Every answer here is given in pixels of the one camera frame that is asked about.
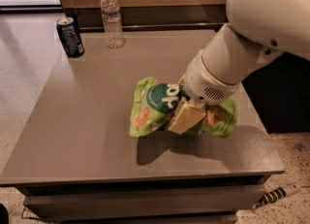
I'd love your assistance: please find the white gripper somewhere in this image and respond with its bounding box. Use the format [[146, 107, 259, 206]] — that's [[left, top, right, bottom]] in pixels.
[[168, 50, 239, 134]]

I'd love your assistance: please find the green rice chip bag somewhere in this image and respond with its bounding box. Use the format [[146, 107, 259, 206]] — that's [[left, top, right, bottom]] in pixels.
[[130, 77, 237, 138]]

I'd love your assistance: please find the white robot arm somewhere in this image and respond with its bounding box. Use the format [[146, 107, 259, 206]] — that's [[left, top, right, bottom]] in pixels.
[[168, 0, 310, 134]]

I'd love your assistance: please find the clear plastic water bottle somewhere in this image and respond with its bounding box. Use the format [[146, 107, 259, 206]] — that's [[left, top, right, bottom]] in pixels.
[[100, 0, 126, 48]]

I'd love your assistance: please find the grey table drawer unit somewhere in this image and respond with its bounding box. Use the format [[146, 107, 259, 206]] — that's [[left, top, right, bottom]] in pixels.
[[23, 176, 265, 223]]

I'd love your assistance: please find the blue soda can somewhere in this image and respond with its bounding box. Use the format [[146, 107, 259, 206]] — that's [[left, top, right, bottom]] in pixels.
[[56, 16, 84, 57]]

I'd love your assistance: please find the black white striped cable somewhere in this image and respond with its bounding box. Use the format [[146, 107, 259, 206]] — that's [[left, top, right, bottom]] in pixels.
[[252, 183, 302, 209]]

